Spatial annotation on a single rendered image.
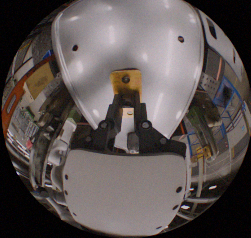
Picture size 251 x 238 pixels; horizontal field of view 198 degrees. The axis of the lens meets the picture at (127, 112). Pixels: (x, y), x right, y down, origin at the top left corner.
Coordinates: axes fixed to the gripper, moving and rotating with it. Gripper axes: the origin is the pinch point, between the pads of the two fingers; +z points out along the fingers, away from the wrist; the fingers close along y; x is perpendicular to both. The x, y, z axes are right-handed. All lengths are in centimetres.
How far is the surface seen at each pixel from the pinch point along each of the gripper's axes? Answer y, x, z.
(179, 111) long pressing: 9.4, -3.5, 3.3
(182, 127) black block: 18.6, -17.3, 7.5
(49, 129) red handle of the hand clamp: -13.6, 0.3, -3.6
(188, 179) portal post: 263, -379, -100
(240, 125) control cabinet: 769, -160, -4
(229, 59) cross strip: 21.8, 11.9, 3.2
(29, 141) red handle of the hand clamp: -22.0, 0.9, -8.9
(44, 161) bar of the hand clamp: -14.0, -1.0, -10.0
